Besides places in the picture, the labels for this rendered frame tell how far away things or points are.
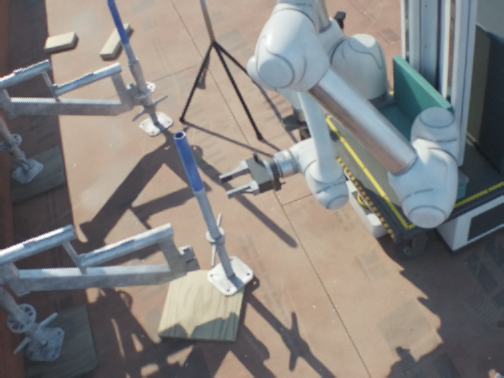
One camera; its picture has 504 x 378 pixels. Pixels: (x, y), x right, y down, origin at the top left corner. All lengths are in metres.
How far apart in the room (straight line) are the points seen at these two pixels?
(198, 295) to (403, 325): 0.79
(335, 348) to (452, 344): 0.42
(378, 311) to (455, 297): 0.29
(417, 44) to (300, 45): 0.74
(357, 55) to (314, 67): 0.67
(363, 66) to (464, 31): 0.48
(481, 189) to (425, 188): 0.50
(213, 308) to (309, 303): 0.36
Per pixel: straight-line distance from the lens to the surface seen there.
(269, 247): 2.39
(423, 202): 1.66
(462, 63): 1.88
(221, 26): 3.72
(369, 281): 2.26
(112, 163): 2.98
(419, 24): 2.06
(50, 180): 3.04
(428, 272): 2.29
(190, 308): 2.28
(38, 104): 2.91
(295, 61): 1.42
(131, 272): 2.13
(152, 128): 3.07
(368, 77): 2.15
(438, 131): 1.79
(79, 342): 2.38
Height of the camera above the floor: 1.90
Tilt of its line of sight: 46 degrees down
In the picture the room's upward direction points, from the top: 16 degrees counter-clockwise
